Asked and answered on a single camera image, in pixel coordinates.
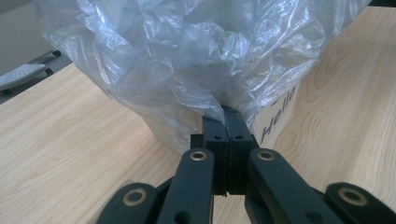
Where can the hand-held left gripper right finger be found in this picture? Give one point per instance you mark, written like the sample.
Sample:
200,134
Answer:
238,140

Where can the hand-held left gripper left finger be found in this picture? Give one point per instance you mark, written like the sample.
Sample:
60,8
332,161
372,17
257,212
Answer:
219,155

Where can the white trash bin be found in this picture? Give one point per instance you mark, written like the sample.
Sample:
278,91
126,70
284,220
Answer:
277,124

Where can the clear plastic trash bag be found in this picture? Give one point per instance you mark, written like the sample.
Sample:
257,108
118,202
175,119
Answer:
186,56

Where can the grey perforated metal plate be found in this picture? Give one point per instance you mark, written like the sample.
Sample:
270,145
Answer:
18,76

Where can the dark metal frame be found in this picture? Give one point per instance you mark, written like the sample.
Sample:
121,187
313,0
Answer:
57,63

